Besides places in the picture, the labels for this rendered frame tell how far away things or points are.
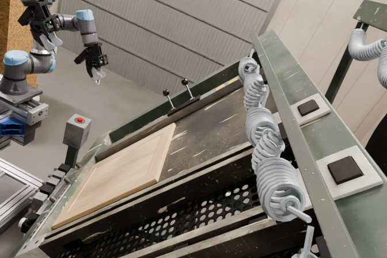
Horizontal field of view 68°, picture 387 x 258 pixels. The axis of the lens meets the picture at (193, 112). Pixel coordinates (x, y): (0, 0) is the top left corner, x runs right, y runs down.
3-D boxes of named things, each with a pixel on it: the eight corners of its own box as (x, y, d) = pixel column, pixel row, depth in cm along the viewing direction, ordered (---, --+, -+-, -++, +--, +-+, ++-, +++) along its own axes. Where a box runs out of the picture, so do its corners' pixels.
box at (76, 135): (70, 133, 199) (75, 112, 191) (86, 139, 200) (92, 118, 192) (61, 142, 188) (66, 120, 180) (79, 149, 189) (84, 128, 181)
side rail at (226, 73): (121, 141, 198) (111, 129, 194) (269, 62, 163) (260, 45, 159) (118, 146, 192) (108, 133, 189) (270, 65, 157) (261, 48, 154)
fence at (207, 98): (102, 156, 174) (97, 151, 172) (242, 82, 143) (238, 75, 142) (98, 161, 169) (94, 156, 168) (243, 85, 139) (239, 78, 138)
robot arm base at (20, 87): (-9, 87, 165) (-8, 71, 161) (13, 79, 178) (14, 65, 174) (14, 98, 164) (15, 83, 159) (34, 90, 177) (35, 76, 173)
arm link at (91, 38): (77, 35, 137) (87, 33, 144) (79, 45, 139) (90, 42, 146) (90, 34, 135) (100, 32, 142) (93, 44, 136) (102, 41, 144)
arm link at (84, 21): (85, 10, 141) (95, 8, 136) (90, 33, 145) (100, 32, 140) (70, 11, 135) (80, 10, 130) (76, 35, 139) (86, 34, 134)
